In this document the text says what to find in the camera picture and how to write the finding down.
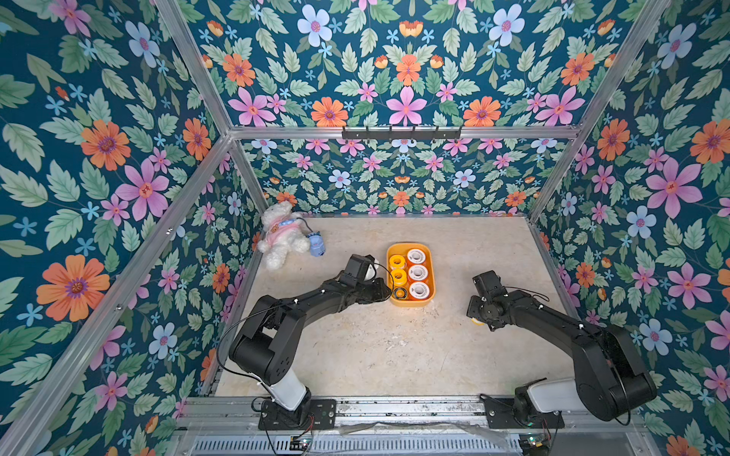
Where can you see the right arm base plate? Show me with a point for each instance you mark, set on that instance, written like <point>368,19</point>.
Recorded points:
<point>518,412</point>

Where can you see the white plush teddy bear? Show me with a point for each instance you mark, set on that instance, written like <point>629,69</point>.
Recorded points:
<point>284,231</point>

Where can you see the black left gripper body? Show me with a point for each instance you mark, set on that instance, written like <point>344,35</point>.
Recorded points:
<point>368,293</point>

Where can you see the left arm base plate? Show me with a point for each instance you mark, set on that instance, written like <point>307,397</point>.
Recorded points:
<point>296,413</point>

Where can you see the aluminium front rail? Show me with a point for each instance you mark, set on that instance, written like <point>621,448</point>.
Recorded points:
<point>353,414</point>

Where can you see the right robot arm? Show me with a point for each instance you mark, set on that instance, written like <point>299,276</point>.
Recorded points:
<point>609,380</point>

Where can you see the black hook rack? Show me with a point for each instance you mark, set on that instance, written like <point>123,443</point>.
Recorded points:
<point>419,134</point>

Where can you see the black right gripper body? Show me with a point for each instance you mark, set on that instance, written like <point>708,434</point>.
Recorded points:
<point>479,309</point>

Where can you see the orange sealing tape roll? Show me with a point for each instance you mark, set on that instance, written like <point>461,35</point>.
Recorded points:
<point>419,291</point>
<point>416,256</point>
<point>418,273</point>

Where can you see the yellow plastic storage box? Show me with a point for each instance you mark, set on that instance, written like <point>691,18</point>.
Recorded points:
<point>401,249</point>

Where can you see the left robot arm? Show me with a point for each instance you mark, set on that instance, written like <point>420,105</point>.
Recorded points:
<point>266,342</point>

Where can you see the black yellow tape roll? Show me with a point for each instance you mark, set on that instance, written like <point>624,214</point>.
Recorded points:
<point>400,293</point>

